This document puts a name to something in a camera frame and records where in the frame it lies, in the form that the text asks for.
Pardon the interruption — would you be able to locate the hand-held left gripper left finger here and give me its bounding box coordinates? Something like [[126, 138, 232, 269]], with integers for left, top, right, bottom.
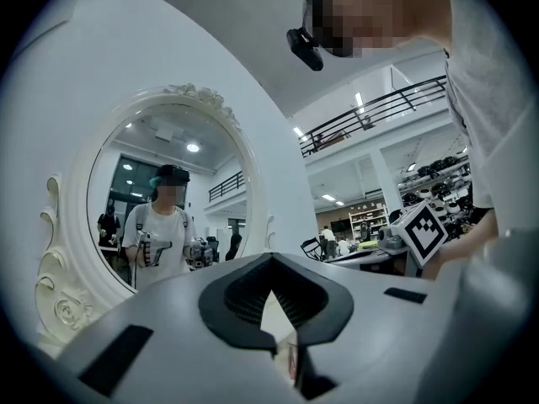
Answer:
[[60, 252, 292, 404]]

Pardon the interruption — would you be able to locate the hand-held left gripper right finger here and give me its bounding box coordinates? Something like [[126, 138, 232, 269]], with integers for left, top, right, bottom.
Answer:
[[271, 252, 465, 404]]

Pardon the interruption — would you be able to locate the oval mirror white ornate frame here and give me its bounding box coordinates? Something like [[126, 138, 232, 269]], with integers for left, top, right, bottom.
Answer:
[[35, 82, 280, 345]]

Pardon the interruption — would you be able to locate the person's grey shirt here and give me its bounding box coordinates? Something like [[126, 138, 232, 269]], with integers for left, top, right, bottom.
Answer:
[[440, 0, 539, 244]]

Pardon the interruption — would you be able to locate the person's head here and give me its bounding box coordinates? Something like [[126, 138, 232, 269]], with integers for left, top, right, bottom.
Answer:
[[302, 0, 455, 59]]

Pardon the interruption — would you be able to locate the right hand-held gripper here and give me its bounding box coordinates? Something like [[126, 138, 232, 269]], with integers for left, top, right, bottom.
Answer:
[[376, 199, 451, 268]]

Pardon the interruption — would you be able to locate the black head-worn camera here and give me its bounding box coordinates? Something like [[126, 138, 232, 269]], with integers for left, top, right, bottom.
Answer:
[[286, 26, 326, 73]]

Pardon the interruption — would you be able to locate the white shelf of round devices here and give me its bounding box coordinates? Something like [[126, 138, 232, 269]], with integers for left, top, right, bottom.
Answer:
[[397, 152, 478, 227]]

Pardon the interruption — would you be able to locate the black folding chair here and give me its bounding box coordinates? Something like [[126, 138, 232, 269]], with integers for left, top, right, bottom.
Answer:
[[300, 235, 334, 263]]

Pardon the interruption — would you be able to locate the black balcony railing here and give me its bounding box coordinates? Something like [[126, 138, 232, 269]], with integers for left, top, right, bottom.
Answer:
[[297, 75, 448, 160]]

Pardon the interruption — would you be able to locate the person's right forearm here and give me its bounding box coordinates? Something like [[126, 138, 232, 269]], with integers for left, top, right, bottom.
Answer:
[[422, 211, 501, 282]]

